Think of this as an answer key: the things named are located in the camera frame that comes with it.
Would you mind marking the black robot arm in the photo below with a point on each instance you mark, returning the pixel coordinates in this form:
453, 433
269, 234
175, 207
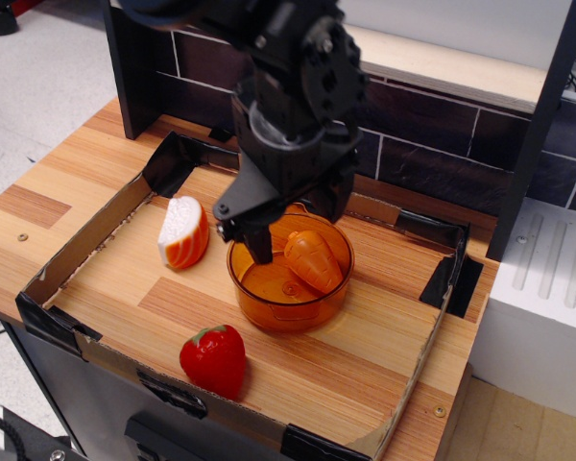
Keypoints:
292, 118

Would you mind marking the dark tile backsplash panel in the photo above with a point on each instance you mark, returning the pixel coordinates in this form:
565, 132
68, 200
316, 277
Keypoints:
452, 149

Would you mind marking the grey cabinet under table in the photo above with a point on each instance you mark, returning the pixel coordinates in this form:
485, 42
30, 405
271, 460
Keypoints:
110, 417

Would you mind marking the black upright post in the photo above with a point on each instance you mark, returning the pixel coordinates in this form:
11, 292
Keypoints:
132, 57
529, 155

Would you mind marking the orange transparent plastic pot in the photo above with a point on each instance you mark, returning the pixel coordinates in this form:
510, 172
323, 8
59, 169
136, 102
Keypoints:
273, 297

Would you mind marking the toy salmon sushi piece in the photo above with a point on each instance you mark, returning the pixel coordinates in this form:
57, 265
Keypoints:
184, 234

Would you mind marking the orange toy carrot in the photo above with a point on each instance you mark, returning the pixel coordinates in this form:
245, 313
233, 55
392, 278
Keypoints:
309, 256

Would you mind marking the white ribbed appliance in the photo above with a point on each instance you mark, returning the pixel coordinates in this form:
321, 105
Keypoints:
526, 342

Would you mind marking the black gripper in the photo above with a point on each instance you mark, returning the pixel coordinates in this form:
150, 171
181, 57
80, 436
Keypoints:
318, 166

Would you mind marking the cardboard fence with black tape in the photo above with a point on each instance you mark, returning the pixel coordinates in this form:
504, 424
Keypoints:
335, 392

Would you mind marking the black left upright post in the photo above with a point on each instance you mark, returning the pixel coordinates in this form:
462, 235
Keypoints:
132, 57

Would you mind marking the black right upright post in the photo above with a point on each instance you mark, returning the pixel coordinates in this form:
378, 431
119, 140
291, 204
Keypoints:
529, 155

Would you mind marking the red toy strawberry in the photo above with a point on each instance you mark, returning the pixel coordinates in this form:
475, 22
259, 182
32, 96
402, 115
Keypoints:
215, 359

